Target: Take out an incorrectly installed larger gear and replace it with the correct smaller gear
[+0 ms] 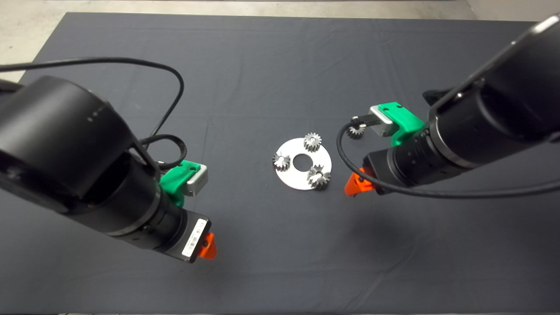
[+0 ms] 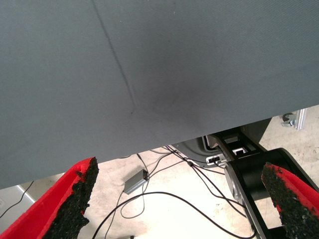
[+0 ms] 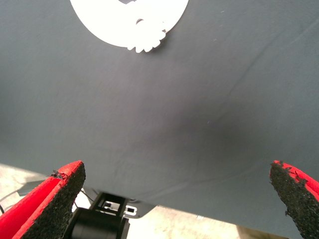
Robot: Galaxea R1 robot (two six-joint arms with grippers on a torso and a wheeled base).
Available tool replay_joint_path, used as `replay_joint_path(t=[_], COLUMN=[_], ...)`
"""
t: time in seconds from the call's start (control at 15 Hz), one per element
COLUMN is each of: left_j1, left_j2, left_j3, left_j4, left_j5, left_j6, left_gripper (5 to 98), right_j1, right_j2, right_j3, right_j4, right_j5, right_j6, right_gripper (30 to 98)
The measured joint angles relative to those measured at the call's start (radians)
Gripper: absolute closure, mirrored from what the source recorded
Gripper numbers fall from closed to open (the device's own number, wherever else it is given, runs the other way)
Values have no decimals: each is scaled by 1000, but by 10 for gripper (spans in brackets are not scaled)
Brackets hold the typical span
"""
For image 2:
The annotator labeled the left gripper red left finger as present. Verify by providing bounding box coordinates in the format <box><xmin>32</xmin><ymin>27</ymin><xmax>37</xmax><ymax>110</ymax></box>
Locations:
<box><xmin>0</xmin><ymin>156</ymin><xmax>100</xmax><ymax>239</ymax></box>

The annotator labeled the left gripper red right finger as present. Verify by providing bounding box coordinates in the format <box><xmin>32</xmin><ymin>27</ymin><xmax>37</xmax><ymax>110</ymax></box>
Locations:
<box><xmin>261</xmin><ymin>161</ymin><xmax>319</xmax><ymax>239</ymax></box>

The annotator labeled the aluminium profile bar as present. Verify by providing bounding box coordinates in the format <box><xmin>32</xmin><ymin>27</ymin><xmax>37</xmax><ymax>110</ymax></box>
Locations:
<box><xmin>294</xmin><ymin>109</ymin><xmax>308</xmax><ymax>130</ymax></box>

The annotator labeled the grey metal adapter box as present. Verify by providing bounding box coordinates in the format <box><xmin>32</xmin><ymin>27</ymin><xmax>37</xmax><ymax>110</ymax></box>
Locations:
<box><xmin>124</xmin><ymin>168</ymin><xmax>150</xmax><ymax>196</ymax></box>

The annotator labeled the white connector hub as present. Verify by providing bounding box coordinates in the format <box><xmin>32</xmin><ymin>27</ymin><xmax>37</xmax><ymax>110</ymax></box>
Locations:
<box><xmin>206</xmin><ymin>154</ymin><xmax>228</xmax><ymax>165</ymax></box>

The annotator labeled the dark grey table cloth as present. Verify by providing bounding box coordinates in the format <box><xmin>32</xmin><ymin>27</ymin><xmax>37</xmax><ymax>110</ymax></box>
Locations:
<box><xmin>0</xmin><ymin>0</ymin><xmax>319</xmax><ymax>190</ymax></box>

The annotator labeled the thin black floor cable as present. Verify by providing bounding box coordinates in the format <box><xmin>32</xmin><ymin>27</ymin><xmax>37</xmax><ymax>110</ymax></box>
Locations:
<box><xmin>161</xmin><ymin>145</ymin><xmax>247</xmax><ymax>217</ymax></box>
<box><xmin>0</xmin><ymin>181</ymin><xmax>35</xmax><ymax>219</ymax></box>

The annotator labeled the black base frame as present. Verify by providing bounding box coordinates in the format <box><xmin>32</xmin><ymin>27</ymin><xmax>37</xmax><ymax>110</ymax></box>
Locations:
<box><xmin>203</xmin><ymin>119</ymin><xmax>319</xmax><ymax>239</ymax></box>

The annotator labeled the black metal bracket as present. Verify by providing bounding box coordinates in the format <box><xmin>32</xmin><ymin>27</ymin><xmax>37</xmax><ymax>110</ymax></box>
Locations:
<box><xmin>282</xmin><ymin>113</ymin><xmax>296</xmax><ymax>127</ymax></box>

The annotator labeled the thick black floor cable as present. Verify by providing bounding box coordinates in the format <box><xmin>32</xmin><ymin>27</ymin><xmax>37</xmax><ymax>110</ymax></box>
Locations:
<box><xmin>93</xmin><ymin>191</ymin><xmax>257</xmax><ymax>239</ymax></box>

